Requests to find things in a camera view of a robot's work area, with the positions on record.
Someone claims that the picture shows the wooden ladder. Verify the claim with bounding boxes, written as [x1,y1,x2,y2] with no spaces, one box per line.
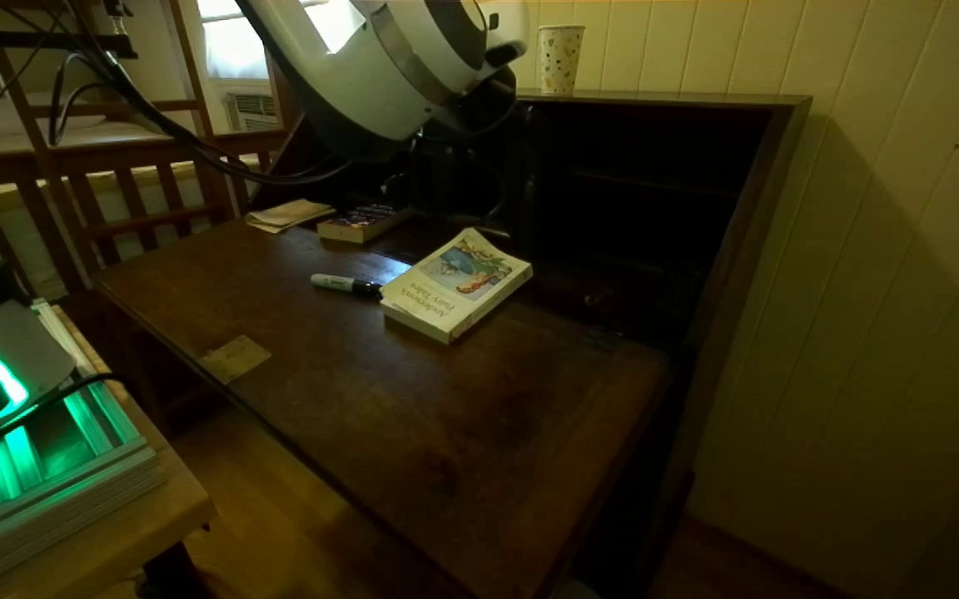
[0,0,241,281]

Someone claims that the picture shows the small light wooden table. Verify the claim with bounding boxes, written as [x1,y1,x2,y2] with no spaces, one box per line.
[0,296,215,599]

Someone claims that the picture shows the small tan block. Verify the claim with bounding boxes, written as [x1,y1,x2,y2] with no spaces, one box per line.
[198,333,274,387]

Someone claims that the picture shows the green lit computer case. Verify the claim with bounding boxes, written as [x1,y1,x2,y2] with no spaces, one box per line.
[0,296,165,569]

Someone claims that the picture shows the white dotted paper cup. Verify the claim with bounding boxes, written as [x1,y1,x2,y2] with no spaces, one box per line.
[537,22,588,101]

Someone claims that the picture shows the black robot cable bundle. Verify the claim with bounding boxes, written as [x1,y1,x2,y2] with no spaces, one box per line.
[0,26,360,192]

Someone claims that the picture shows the thin black cable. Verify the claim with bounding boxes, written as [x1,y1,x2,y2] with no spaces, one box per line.
[0,371,127,462]

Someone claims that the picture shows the dark wooden secretary desk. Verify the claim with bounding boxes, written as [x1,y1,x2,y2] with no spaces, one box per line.
[92,82,817,599]

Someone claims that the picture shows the wooden slatted railing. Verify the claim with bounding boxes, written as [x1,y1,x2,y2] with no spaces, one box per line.
[0,127,289,303]

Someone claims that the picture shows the white marker black cap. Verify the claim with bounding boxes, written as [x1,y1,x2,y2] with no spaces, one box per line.
[308,269,385,303]

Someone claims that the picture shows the white fairy tales book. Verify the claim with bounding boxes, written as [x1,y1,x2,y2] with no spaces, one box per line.
[375,227,537,348]

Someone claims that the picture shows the white window air conditioner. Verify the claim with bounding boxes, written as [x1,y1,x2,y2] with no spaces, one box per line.
[223,90,284,135]

